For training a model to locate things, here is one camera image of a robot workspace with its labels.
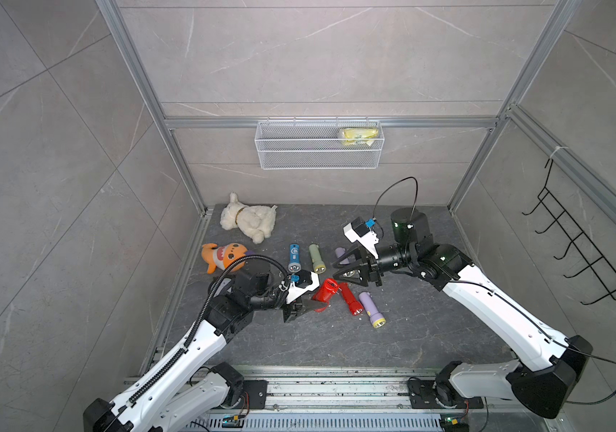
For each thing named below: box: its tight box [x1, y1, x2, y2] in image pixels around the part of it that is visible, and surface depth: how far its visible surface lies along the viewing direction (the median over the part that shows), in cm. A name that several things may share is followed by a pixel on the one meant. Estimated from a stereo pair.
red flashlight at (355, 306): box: [339, 282, 364, 316], surface depth 90 cm
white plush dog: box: [219, 192, 278, 244], surface depth 109 cm
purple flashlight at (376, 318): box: [358, 291, 387, 329], surface depth 88 cm
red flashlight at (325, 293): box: [312, 277, 343, 313], surface depth 60 cm
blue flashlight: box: [288, 243, 302, 274], surface depth 102 cm
